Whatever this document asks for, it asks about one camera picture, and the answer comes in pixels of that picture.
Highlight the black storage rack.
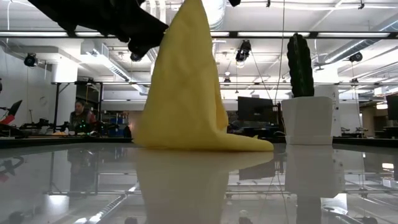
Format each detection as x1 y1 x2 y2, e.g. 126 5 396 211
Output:
74 81 104 131

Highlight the black overhead camera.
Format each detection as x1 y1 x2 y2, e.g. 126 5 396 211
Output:
235 39 252 62

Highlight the black overhead frame beam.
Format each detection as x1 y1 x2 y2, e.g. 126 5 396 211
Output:
0 30 398 40

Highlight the person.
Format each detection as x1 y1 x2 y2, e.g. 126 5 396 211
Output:
68 100 96 134

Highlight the black background monitor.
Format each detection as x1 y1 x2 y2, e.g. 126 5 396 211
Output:
238 96 279 124

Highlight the white hexagonal plant pot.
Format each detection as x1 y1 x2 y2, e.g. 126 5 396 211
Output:
281 95 333 146

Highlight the black tilted background screen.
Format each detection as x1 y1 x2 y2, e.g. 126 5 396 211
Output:
5 99 24 125

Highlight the green cactus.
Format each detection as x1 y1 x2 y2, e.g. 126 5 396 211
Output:
286 32 315 98

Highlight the yellow microfiber towel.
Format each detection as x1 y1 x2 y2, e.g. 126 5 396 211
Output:
133 0 274 152

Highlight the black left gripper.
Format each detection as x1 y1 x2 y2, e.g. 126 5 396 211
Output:
27 0 169 60

